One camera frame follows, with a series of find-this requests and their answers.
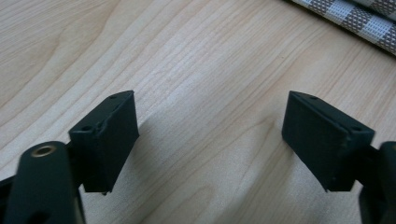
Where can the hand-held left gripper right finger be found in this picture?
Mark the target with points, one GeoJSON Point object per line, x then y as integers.
{"type": "Point", "coordinates": [323, 143]}

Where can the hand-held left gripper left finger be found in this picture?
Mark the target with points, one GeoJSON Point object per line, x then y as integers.
{"type": "Point", "coordinates": [107, 146]}

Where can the grey white striped placemat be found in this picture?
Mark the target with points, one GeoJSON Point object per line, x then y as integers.
{"type": "Point", "coordinates": [358, 18]}

